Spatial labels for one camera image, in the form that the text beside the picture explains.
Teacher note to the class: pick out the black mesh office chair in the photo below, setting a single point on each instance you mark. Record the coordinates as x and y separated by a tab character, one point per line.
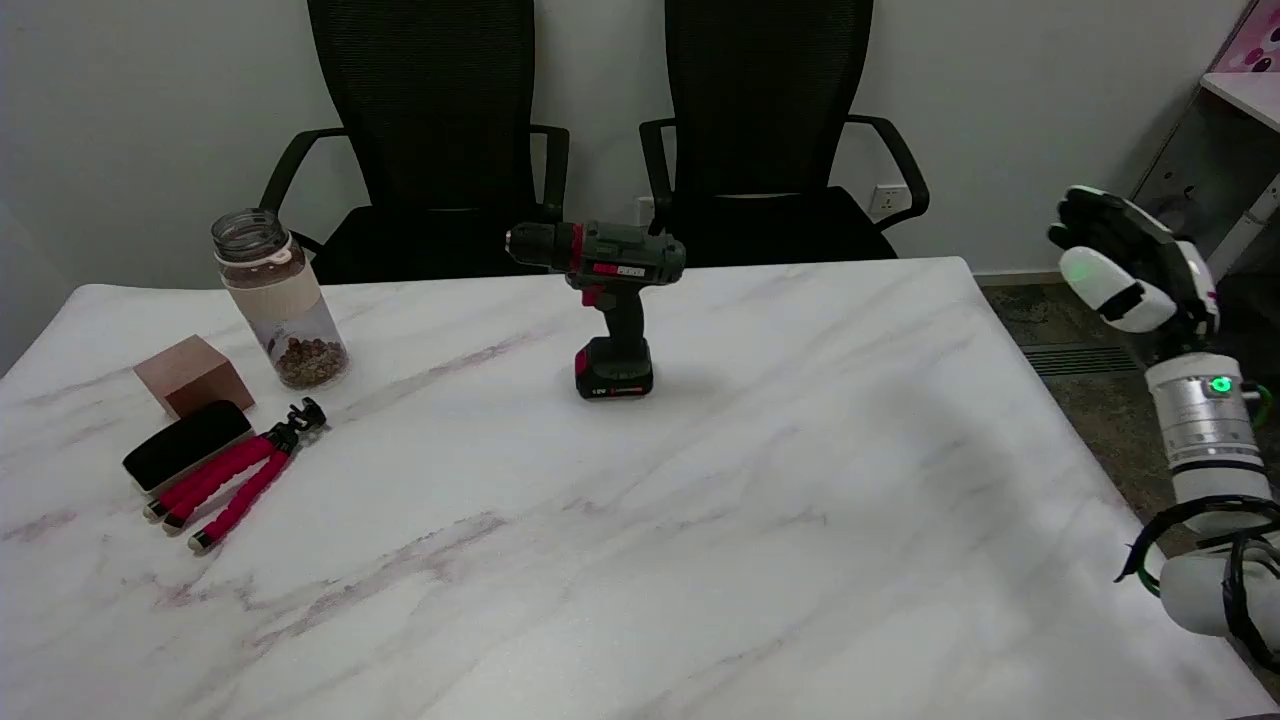
770	140
430	150

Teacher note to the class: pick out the green red power screwdriver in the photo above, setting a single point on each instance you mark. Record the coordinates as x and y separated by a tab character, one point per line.
618	290

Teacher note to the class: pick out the white desk with pink items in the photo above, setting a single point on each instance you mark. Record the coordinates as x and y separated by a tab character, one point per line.
1225	150

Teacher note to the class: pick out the red flexible mini tripod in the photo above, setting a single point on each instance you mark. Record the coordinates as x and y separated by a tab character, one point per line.
235	478

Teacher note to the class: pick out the white wall power outlet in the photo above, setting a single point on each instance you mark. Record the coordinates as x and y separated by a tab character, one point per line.
886	199

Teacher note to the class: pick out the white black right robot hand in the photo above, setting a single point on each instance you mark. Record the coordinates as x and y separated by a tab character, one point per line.
1125	285

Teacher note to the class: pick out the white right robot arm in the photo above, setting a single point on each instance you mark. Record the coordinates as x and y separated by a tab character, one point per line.
1205	440

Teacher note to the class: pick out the brown wooden block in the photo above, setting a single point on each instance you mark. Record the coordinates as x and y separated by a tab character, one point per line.
192	375

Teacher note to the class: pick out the clear jar with nuts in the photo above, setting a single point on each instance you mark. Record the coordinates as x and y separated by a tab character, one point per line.
283	303

